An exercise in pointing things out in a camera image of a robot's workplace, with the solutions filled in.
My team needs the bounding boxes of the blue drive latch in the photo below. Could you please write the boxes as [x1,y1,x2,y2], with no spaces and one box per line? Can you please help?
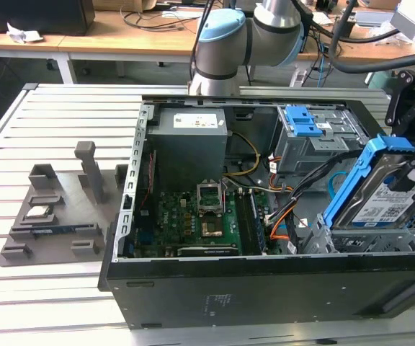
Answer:
[285,104,327,138]

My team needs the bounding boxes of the grey drive cage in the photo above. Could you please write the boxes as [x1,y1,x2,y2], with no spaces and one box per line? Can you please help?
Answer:
[270,105,374,178]

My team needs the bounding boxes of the grey disk bay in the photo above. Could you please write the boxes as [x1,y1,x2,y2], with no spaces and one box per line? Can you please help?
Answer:
[298,211,415,255]

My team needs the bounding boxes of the black graphics card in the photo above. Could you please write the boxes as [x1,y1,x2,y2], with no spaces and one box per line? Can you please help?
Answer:
[176,244,241,258]

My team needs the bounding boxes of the blue hanging cable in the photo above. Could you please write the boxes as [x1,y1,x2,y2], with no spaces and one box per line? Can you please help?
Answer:
[318,41,330,88]

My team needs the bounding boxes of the crumpled white paper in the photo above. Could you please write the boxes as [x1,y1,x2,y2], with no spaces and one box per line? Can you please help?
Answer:
[6,22,45,45]

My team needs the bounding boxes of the installed RAM stick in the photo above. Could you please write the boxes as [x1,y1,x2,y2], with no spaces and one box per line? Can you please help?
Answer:
[247,190,268,254]

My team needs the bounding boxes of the small black box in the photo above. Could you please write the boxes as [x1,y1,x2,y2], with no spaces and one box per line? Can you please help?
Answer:
[336,16,357,37]

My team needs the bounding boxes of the metal socket cover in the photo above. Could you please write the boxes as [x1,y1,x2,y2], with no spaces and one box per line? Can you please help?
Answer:
[195,178,226,216]

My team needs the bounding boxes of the silver CPU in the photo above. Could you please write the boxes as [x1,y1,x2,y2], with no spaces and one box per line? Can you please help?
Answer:
[24,204,55,220]

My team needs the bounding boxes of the black PC case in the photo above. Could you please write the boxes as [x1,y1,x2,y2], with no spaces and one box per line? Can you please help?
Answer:
[97,94,415,331]

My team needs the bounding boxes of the black cable bundle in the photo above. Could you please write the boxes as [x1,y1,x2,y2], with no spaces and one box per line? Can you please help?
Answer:
[264,148,366,226]

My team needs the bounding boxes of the grey power supply unit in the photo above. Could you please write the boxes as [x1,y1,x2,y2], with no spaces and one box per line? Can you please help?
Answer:
[146,107,228,185]

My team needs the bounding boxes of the yellow wires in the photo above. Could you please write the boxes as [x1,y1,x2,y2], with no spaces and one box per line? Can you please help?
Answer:
[223,131,263,178]

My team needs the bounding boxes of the blue wire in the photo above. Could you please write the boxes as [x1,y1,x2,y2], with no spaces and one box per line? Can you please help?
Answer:
[327,172,347,203]

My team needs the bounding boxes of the hard disk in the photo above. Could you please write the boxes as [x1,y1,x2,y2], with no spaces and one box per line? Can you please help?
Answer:
[321,133,415,231]

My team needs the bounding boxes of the wooden desk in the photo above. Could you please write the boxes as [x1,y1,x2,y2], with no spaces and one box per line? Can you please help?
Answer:
[0,6,415,86]

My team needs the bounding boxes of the orange wire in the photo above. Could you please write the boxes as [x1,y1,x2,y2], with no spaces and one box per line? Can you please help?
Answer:
[269,210,297,241]

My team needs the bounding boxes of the white power adapter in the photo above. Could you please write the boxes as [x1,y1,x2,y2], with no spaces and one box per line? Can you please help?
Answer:
[289,69,311,88]

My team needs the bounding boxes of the CPU socket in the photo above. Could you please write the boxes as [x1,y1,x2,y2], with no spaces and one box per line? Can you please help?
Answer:
[200,212,227,240]

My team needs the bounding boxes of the black RAM slot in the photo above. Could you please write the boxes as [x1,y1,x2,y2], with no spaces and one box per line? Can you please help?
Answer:
[236,195,258,255]

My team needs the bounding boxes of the grey flat box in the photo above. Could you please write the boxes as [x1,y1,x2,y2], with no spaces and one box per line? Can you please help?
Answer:
[354,10,396,27]

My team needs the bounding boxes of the grey parts rack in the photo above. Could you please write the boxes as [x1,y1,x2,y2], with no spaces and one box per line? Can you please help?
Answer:
[0,141,129,267]

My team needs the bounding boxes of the teal bin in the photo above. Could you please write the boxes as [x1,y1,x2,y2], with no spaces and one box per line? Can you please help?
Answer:
[365,70,399,91]

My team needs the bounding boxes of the green motherboard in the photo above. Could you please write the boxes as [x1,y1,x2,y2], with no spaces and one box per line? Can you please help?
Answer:
[131,172,277,259]

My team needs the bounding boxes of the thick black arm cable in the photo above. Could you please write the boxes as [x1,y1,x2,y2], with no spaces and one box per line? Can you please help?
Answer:
[328,0,415,75]

